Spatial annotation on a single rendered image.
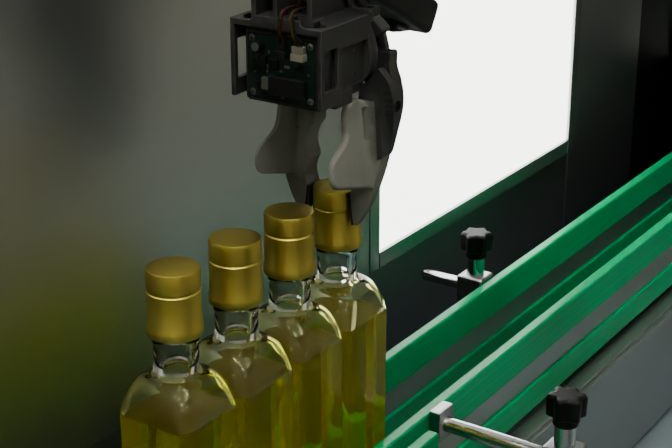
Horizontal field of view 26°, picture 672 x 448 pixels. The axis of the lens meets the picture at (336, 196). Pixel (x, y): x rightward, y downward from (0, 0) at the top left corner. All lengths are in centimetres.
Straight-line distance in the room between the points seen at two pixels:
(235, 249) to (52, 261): 14
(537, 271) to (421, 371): 22
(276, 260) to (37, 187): 16
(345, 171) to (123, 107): 16
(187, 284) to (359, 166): 16
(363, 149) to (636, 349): 56
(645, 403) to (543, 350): 26
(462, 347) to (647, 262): 25
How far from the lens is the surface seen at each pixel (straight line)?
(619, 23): 182
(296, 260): 96
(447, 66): 138
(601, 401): 141
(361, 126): 97
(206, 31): 106
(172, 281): 87
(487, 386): 121
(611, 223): 158
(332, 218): 100
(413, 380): 126
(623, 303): 146
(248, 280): 92
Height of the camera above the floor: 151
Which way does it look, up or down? 20 degrees down
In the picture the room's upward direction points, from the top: straight up
